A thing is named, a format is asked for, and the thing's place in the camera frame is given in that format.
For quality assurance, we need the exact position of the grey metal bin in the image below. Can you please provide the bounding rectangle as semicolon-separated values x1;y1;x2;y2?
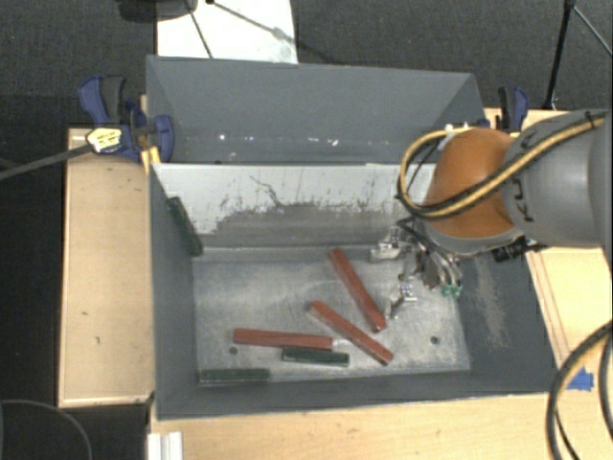
144;54;559;422

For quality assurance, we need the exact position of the dark green flat block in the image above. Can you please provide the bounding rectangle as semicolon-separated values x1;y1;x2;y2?
281;347;352;369
165;195;204;258
197;367;272;386

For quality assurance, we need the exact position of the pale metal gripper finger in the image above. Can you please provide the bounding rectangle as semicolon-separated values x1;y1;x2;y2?
369;226;409;264
384;282;419;320

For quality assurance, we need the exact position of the pale wood flat board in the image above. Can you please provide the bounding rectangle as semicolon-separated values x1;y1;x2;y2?
57;126;157;409

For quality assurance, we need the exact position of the red-brown flat block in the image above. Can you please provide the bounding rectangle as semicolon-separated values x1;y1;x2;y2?
328;247;388;334
306;300;396;367
232;328;335;353

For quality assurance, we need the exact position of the black cylinder on white bracket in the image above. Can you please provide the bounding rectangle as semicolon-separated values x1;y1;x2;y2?
490;240;530;264

